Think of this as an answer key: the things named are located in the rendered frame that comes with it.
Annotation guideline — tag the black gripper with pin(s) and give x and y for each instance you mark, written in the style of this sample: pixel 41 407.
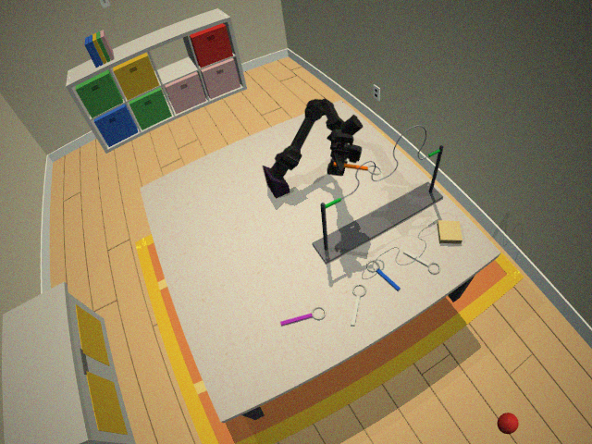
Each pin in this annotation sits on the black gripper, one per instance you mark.
pixel 339 154

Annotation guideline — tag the yellow rectangular block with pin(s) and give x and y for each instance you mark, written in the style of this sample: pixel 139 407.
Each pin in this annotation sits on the yellow rectangular block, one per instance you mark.
pixel 449 232

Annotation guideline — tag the purple handle with grey loop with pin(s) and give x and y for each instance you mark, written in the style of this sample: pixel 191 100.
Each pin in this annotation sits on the purple handle with grey loop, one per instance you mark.
pixel 292 320

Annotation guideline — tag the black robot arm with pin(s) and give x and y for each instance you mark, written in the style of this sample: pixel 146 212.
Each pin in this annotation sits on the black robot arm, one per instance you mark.
pixel 315 109

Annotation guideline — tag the grey ring with blue handle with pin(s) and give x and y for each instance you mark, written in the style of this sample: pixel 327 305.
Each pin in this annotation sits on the grey ring with blue handle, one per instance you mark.
pixel 396 287

